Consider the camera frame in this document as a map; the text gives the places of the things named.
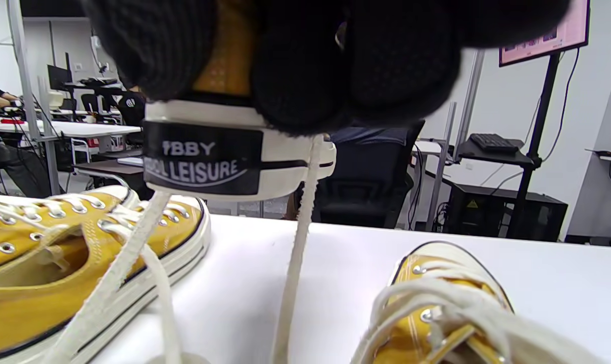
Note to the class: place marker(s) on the black mesh office chair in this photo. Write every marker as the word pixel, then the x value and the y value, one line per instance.
pixel 366 177

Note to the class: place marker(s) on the white desk leg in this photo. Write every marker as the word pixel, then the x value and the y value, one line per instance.
pixel 34 101
pixel 471 88

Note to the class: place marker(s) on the person's right hand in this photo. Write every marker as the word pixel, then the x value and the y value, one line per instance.
pixel 386 60

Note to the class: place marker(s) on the yellow sneaker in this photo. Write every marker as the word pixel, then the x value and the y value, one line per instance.
pixel 297 242

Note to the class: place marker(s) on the black monitor stand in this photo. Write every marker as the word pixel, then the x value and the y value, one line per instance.
pixel 535 151

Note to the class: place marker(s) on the white office desk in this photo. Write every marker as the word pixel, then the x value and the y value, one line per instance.
pixel 83 129

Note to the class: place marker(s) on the brown top side table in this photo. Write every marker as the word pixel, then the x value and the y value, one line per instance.
pixel 108 168

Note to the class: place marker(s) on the white shoe lace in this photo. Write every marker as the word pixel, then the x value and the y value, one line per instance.
pixel 12 207
pixel 156 273
pixel 462 303

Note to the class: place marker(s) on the pink screen monitor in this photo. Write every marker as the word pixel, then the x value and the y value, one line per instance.
pixel 553 38

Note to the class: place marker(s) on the black keyboard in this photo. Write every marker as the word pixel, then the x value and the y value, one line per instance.
pixel 495 143

